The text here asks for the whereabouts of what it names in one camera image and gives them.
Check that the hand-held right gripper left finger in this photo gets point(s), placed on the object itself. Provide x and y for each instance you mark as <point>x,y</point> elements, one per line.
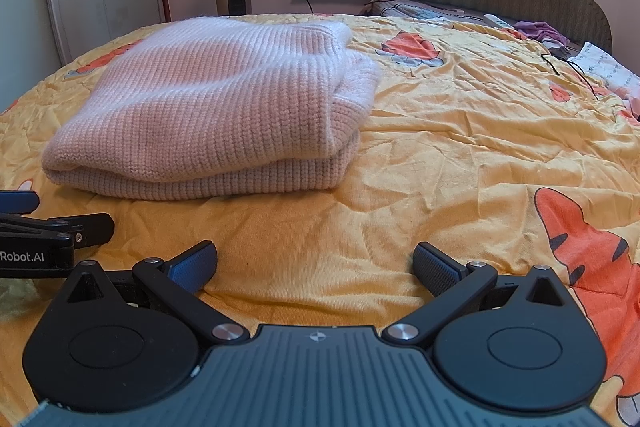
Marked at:
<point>192,264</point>

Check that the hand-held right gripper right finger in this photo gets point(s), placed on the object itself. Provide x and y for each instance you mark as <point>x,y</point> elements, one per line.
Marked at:
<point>435,272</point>

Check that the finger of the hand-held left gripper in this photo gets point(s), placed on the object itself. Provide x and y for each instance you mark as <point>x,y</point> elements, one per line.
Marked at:
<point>95,227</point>
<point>17,202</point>

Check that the white knit sweater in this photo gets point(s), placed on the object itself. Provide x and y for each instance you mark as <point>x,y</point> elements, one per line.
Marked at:
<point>215,107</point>

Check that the yellow printed blanket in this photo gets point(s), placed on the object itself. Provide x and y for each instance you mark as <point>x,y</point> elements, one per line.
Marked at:
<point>450,157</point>

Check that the white remote control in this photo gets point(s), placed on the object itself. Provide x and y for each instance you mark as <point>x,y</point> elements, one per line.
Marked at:
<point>498,21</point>

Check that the pink cloth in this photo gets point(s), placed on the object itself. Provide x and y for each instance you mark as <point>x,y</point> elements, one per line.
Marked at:
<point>632,102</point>

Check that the printed pillow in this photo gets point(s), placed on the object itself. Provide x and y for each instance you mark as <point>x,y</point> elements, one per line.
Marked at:
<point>420,10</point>

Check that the purple cloth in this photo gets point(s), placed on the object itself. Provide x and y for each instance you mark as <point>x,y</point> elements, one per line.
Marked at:
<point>542,33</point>

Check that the white printed cloth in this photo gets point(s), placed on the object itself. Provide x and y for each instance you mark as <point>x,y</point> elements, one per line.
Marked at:
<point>607,67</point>

